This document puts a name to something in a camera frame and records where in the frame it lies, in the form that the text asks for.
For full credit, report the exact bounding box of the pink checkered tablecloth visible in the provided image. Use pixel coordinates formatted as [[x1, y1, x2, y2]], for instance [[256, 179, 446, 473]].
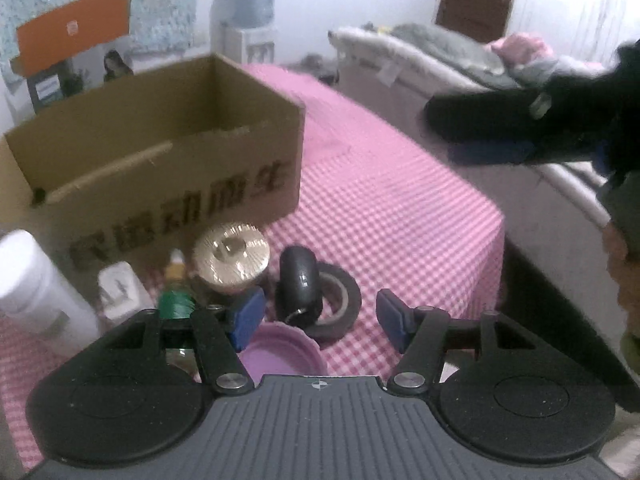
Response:
[[0, 64, 505, 471]]

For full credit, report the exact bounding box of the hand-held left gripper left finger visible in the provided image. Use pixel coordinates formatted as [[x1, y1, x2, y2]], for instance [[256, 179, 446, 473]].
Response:
[[107, 287, 267, 395]]

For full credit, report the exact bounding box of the person's right hand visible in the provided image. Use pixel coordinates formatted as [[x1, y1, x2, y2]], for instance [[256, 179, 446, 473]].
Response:
[[605, 220, 640, 336]]

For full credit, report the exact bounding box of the purple collapsible bowl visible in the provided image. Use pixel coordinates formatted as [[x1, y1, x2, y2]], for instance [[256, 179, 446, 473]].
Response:
[[239, 322, 323, 378]]

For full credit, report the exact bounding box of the orange chair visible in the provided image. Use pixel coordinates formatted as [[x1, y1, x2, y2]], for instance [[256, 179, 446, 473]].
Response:
[[10, 0, 136, 113]]

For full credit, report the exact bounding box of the green dropper bottle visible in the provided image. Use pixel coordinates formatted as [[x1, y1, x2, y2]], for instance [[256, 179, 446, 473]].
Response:
[[157, 249, 201, 376]]

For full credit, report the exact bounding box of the pink cloth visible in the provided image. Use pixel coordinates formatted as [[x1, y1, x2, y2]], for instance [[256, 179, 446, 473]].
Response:
[[490, 32, 606, 73]]

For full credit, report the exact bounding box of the brown wooden door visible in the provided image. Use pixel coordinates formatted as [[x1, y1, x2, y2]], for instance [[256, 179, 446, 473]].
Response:
[[435, 0, 523, 43]]

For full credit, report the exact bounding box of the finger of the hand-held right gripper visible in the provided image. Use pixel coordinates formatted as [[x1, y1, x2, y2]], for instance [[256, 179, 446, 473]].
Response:
[[424, 89, 551, 166]]

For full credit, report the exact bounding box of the white charger plug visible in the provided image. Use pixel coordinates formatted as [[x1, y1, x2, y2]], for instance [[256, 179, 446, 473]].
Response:
[[97, 262, 146, 323]]

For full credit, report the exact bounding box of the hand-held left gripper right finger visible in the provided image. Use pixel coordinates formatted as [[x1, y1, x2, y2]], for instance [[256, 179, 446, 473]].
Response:
[[376, 289, 543, 396]]

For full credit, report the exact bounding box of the black tape roll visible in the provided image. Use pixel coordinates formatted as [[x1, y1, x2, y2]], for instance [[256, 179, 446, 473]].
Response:
[[300, 262, 362, 345]]

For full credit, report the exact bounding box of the printed cardboard box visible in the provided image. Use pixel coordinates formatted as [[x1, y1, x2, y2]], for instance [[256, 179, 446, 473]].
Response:
[[0, 54, 307, 275]]

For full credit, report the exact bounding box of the white plastic bottle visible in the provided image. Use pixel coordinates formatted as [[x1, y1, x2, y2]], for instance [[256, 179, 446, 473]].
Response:
[[0, 230, 101, 356]]

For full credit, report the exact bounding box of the black cylinder with ring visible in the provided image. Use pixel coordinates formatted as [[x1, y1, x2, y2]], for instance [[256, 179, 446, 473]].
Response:
[[277, 246, 321, 328]]

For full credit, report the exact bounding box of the gold lid jar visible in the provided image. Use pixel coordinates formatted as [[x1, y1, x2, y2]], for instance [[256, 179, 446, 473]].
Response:
[[192, 224, 271, 306]]

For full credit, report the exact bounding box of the floral hanging cloth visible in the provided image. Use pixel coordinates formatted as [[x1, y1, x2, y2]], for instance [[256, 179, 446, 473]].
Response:
[[0, 0, 221, 86]]

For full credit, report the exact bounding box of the grey blanket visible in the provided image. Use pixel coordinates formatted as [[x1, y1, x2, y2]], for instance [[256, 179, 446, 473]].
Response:
[[390, 22, 521, 88]]

